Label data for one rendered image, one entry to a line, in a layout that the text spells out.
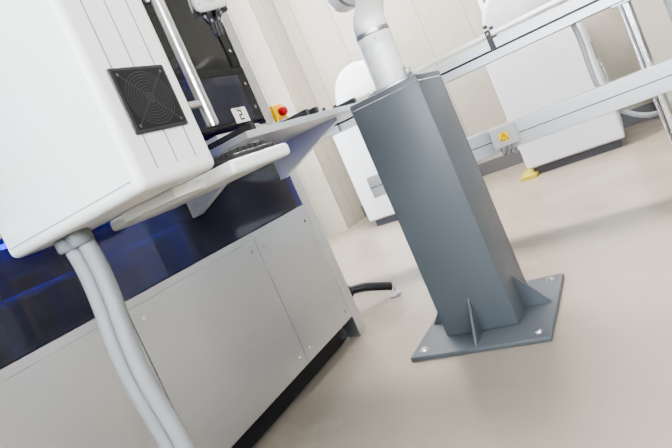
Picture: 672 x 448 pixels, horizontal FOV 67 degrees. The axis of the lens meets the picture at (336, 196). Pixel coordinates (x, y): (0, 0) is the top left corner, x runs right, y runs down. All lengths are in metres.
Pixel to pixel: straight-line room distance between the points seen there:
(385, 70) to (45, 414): 1.30
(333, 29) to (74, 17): 4.54
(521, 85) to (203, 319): 3.00
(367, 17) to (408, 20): 3.35
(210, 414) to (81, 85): 1.00
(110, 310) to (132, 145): 0.41
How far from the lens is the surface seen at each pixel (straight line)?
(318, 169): 5.11
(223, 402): 1.61
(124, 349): 1.16
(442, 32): 4.95
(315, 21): 5.47
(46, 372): 1.34
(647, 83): 2.47
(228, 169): 1.01
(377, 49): 1.70
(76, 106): 0.94
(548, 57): 3.93
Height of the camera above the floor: 0.73
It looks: 4 degrees down
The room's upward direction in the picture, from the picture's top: 24 degrees counter-clockwise
